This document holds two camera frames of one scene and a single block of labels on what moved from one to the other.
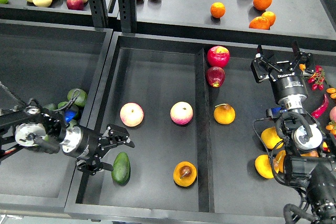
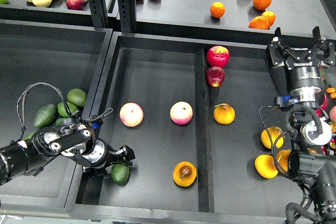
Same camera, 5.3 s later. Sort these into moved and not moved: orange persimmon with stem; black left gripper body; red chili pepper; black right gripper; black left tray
Moved: black right gripper; black left gripper body
Not moved: black left tray; orange persimmon with stem; red chili pepper
